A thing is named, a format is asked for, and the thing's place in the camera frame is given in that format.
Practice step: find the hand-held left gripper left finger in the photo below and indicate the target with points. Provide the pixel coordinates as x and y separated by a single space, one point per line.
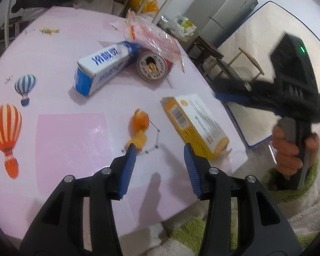
128 165

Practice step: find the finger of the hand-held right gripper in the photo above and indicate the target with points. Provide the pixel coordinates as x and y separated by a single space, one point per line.
232 90

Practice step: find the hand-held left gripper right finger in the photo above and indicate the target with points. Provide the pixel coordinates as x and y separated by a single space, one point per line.
193 170

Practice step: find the orange peel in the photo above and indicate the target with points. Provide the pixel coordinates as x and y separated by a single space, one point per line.
140 120

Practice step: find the yellow white carton box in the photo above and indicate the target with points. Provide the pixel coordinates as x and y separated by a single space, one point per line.
197 122

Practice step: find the tin can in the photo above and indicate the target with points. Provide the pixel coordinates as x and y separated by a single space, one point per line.
152 66

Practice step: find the clear red print plastic wrapper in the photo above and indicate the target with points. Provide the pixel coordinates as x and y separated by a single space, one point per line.
154 40

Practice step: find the blue white carton box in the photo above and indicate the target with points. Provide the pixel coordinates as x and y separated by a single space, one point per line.
101 66

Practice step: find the person's right forearm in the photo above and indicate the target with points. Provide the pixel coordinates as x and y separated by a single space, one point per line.
277 189

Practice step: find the person's right hand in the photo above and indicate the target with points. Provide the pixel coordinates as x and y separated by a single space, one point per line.
285 152

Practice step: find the wooden chair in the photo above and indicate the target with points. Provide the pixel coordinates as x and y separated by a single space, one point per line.
252 58

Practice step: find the dark wooden stool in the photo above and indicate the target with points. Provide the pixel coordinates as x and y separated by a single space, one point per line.
205 45

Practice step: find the green white carton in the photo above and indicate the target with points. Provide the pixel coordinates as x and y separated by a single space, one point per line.
188 24

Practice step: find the grey refrigerator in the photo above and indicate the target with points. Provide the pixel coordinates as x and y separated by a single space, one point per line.
224 10

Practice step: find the cardboard box of waste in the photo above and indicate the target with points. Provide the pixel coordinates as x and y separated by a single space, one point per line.
170 26

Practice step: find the yellow plastic bag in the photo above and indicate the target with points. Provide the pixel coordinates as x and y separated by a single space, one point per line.
149 6

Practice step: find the beige cushion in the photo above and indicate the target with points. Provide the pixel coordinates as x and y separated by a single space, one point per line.
93 2

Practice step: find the black cloth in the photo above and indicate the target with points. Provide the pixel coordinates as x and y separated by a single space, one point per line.
29 1

